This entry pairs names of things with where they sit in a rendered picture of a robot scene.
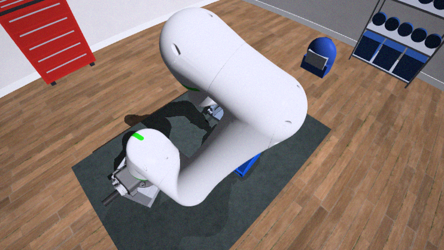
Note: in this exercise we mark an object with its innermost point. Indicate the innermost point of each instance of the blue bin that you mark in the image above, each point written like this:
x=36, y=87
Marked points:
x=241, y=170

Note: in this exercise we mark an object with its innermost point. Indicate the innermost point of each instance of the grey low shelf rack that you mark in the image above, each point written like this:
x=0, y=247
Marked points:
x=216, y=114

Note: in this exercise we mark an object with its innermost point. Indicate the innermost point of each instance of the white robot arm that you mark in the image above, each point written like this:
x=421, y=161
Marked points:
x=262, y=106

